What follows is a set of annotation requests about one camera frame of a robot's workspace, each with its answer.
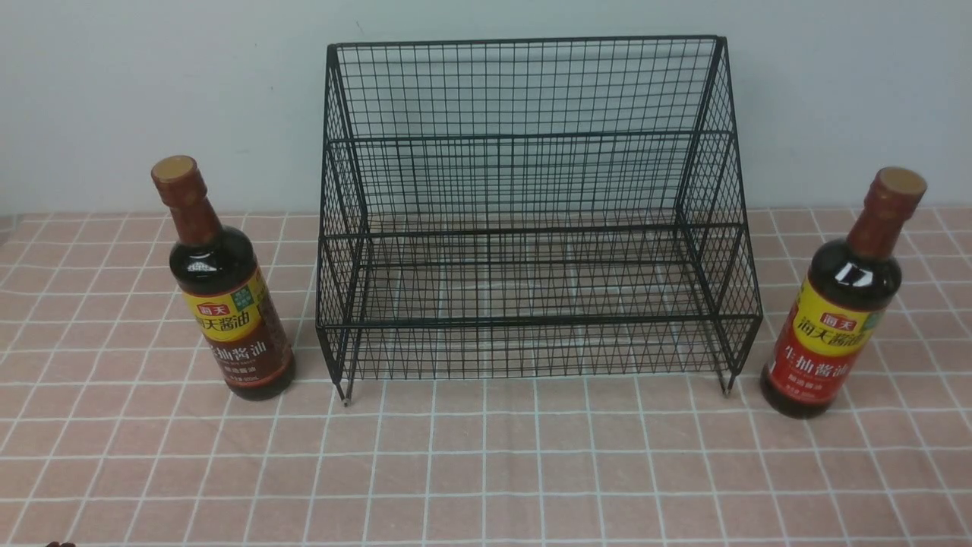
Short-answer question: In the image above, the black wire mesh rack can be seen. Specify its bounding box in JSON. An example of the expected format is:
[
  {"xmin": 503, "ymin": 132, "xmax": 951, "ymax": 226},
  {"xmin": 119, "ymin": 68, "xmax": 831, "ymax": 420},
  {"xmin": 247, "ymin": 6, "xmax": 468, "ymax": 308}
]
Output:
[{"xmin": 315, "ymin": 34, "xmax": 763, "ymax": 404}]

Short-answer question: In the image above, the dark soy sauce bottle brown label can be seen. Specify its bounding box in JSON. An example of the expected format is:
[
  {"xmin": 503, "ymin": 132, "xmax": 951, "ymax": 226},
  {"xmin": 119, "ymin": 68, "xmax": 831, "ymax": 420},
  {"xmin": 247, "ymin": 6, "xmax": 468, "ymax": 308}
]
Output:
[{"xmin": 150, "ymin": 155, "xmax": 296, "ymax": 401}]

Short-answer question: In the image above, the pink checkered tablecloth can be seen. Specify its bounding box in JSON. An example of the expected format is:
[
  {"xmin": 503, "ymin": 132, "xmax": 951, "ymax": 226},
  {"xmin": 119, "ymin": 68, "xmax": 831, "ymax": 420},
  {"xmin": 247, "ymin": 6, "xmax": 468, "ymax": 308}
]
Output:
[{"xmin": 1, "ymin": 207, "xmax": 970, "ymax": 546}]

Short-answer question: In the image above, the light soy sauce bottle red label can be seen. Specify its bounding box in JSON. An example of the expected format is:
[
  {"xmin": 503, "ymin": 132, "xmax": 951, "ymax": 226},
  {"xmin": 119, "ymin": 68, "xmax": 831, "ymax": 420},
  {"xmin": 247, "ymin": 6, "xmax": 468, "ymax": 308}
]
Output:
[{"xmin": 759, "ymin": 166, "xmax": 927, "ymax": 419}]

